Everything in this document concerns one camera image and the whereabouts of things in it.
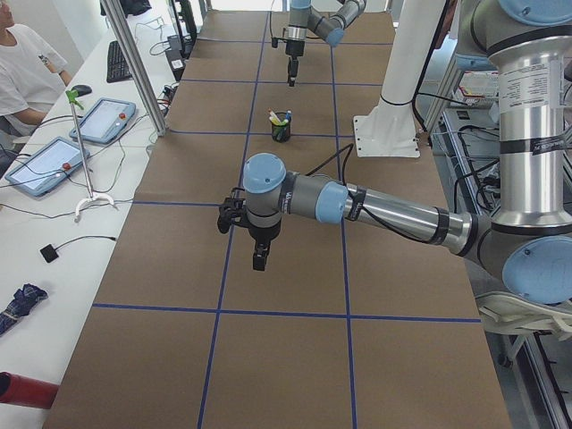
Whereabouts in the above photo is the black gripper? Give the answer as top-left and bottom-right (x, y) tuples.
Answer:
(248, 223), (281, 271)
(285, 38), (305, 87)

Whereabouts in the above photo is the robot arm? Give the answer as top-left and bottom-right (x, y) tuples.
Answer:
(285, 0), (366, 87)
(243, 1), (571, 304)

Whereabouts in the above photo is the green highlighter pen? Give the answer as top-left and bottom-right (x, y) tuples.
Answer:
(275, 127), (286, 142)

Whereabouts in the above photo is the black mesh pen cup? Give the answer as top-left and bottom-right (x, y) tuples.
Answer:
(269, 111), (291, 143)

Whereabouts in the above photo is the black keyboard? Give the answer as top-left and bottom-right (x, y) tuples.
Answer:
(106, 40), (132, 83)

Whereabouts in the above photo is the far blue teach pendant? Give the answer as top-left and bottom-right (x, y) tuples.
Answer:
(79, 97), (136, 145)

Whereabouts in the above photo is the blue teach pendant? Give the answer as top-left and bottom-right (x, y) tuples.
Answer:
(79, 97), (136, 145)
(4, 137), (83, 197)

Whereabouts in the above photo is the small black puck device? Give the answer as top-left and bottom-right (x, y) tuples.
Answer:
(39, 244), (59, 263)

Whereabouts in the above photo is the black computer mouse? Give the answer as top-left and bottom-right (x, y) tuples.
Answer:
(71, 84), (92, 97)

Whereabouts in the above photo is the near blue teach pendant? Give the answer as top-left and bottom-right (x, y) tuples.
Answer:
(4, 137), (83, 197)

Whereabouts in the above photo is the folded blue umbrella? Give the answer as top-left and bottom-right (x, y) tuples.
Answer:
(1, 283), (48, 335)

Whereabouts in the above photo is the white office chair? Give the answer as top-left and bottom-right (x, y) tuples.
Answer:
(475, 291), (571, 367)

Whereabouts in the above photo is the person in white shirt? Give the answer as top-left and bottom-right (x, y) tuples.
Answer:
(0, 0), (73, 144)

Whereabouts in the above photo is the red cylinder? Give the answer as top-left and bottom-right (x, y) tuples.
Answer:
(1, 372), (59, 409)

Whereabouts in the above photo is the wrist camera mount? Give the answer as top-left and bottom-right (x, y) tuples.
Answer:
(217, 197), (249, 234)
(270, 27), (289, 48)

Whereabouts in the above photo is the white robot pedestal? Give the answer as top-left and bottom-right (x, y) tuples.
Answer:
(354, 0), (447, 158)

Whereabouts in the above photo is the aluminium frame post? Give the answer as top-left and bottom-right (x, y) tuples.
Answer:
(101, 0), (166, 137)

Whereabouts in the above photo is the green handled reacher grabber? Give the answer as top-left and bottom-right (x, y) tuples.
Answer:
(65, 87), (116, 223)

